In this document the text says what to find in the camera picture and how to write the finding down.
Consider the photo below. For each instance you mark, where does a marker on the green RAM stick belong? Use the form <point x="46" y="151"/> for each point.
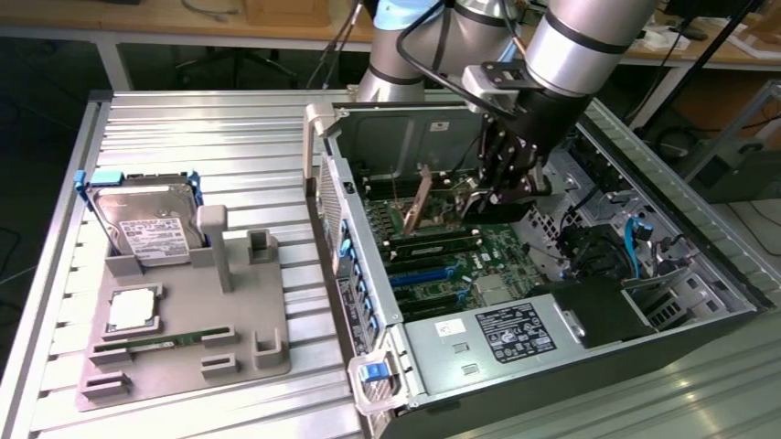
<point x="172" y="342"/>

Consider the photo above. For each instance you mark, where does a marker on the silver CPU chip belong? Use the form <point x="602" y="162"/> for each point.
<point x="132" y="311"/>

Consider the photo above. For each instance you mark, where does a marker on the graphics card with metal bracket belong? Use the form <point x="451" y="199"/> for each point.
<point x="419" y="201"/>

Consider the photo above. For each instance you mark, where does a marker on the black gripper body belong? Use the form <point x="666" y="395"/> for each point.
<point x="550" y="114"/>

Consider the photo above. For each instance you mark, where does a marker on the dark grey box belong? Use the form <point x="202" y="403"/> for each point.
<point x="744" y="176"/>

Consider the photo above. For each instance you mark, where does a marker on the black plastic fan shroud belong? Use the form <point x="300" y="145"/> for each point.
<point x="599" y="311"/>

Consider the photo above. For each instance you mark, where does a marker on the grey power supply unit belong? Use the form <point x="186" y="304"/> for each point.
<point x="440" y="366"/>

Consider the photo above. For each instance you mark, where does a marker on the hard disk in blue caddy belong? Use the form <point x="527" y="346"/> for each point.
<point x="153" y="215"/>

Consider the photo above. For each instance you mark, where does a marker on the metal socket cover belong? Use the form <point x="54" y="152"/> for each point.
<point x="467" y="185"/>

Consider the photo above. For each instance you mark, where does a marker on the green motherboard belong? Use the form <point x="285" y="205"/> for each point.
<point x="501" y="247"/>

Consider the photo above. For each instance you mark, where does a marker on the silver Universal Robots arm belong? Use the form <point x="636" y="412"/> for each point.
<point x="568" y="55"/>

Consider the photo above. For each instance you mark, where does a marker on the wooden desk with white frame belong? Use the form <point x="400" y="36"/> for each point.
<point x="153" y="20"/>

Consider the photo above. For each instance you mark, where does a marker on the open black PC case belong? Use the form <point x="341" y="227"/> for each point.
<point x="642" y="361"/>

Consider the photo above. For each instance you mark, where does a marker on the grey plastic parts rack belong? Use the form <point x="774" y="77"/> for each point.
<point x="184" y="320"/>

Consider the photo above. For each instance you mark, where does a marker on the black monitor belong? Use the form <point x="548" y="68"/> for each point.
<point x="715" y="7"/>

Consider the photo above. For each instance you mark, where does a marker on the black installed RAM stick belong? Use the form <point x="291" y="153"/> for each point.
<point x="428" y="249"/>

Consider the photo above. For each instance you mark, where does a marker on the silver chipset heatsink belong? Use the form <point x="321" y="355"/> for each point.
<point x="497" y="290"/>

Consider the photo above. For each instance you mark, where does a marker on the blue case latch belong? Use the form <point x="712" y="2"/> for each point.
<point x="373" y="371"/>

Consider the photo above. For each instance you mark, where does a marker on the thin metal locking lever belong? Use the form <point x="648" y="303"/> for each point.
<point x="397" y="192"/>

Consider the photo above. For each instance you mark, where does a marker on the perforated metal disk bay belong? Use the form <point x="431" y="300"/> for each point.
<point x="550" y="219"/>

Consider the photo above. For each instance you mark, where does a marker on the black office chair base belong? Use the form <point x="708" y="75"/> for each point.
<point x="238" y="56"/>

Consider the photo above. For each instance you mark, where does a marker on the black slanted pole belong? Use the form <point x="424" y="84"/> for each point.
<point x="690" y="68"/>

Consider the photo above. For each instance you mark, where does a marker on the blue expansion slot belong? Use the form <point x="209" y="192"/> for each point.
<point x="421" y="276"/>

